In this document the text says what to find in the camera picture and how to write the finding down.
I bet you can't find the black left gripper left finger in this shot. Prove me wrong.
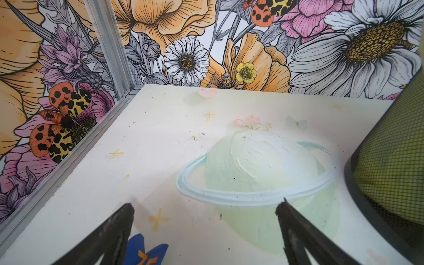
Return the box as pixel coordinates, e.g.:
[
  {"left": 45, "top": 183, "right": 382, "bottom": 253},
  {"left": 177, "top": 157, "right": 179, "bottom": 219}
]
[{"left": 54, "top": 203, "right": 135, "bottom": 265}]

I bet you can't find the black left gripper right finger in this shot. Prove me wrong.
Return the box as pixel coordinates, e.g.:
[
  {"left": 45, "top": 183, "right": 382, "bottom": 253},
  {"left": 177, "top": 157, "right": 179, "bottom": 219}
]
[{"left": 276, "top": 201, "right": 358, "bottom": 265}]

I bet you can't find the black mesh waste bin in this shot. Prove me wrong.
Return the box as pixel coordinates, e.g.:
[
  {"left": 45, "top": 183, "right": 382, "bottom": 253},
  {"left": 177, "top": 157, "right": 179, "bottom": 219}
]
[{"left": 344, "top": 147, "right": 424, "bottom": 265}]

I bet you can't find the green plastic bin liner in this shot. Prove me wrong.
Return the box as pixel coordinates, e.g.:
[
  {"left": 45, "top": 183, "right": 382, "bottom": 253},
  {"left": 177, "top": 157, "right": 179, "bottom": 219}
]
[{"left": 351, "top": 67, "right": 424, "bottom": 225}]

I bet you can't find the aluminium frame post left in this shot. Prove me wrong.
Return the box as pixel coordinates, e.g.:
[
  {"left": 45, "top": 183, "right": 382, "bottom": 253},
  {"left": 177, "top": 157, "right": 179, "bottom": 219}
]
[{"left": 85, "top": 0, "right": 135, "bottom": 100}]

